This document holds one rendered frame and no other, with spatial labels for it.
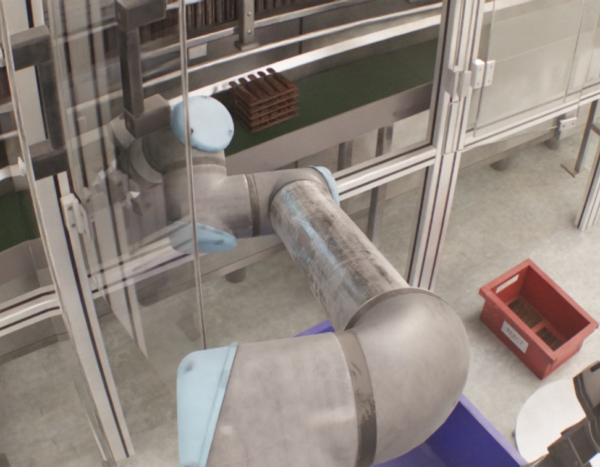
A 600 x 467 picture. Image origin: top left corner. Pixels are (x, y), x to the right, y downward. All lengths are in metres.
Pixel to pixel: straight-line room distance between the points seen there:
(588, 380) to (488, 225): 1.47
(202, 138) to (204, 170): 0.05
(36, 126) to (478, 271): 1.47
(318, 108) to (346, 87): 0.10
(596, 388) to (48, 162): 0.71
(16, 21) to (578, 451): 0.94
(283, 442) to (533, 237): 1.93
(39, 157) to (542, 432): 1.24
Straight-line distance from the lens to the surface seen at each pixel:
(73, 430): 1.93
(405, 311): 0.65
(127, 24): 0.68
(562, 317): 2.16
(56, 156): 0.72
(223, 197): 1.12
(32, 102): 1.14
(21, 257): 1.40
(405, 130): 2.12
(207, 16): 1.48
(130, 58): 0.70
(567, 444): 1.02
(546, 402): 1.72
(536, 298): 2.21
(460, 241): 2.36
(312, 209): 0.98
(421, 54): 1.80
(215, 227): 1.11
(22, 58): 0.65
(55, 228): 1.29
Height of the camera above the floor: 1.60
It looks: 43 degrees down
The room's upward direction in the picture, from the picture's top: 1 degrees clockwise
